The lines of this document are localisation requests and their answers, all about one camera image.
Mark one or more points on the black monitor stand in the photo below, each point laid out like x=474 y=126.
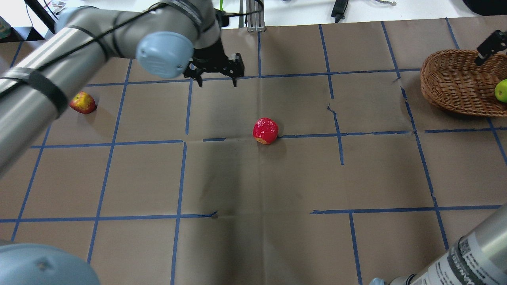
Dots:
x=43 y=12

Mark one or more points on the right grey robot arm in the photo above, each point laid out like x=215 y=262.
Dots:
x=477 y=258

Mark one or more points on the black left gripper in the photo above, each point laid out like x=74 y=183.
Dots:
x=209 y=53

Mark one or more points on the aluminium frame post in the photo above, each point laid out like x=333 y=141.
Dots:
x=253 y=19

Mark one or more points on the green apple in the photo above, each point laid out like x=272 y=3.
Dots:
x=500 y=91

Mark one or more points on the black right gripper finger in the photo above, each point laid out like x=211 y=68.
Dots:
x=495 y=42

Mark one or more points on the woven wicker basket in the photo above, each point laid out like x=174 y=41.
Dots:
x=451 y=80

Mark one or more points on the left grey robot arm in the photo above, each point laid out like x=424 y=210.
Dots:
x=169 y=39

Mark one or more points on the red yellow apple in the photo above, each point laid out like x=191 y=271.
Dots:
x=83 y=103

